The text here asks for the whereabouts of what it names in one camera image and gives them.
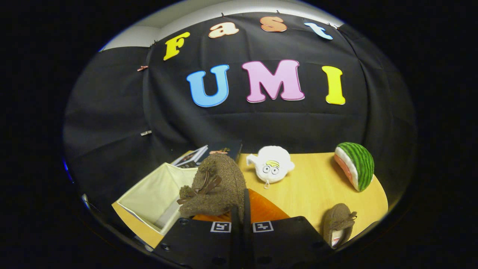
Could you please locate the white plush toy with face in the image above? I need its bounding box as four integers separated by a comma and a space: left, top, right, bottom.
246, 146, 295, 189

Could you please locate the watermelon slice plush toy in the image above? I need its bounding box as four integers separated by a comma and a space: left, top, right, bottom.
334, 142, 375, 192

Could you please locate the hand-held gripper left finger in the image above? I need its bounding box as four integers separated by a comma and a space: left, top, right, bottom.
152, 206, 241, 269

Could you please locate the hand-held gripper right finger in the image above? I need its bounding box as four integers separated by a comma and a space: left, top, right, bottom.
243, 188, 333, 269

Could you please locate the grey fabric storage box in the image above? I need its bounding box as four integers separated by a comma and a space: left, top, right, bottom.
112, 162, 198, 236

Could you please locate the brown fuzzy shoe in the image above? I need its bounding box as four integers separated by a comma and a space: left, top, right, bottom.
322, 203, 358, 249
177, 152, 247, 221

